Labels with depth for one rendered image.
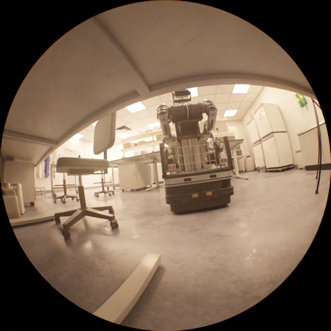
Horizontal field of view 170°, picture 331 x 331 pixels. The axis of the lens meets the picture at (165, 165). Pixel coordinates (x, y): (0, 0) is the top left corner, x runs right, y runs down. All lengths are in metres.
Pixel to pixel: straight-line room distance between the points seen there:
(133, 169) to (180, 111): 2.21
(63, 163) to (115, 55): 0.60
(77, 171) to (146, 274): 0.75
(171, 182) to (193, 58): 0.77
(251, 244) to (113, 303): 0.49
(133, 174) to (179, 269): 2.73
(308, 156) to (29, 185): 4.64
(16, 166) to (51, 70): 1.77
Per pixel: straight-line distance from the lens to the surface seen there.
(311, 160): 2.68
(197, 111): 1.09
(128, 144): 3.88
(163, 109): 1.06
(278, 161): 3.30
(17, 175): 2.17
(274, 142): 3.32
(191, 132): 1.27
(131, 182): 3.01
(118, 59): 0.43
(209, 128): 1.20
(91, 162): 0.78
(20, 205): 1.66
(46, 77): 0.61
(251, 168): 5.42
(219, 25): 0.47
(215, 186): 0.89
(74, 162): 0.75
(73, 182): 6.08
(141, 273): 0.37
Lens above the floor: 0.32
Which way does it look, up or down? 5 degrees up
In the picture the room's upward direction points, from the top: 6 degrees counter-clockwise
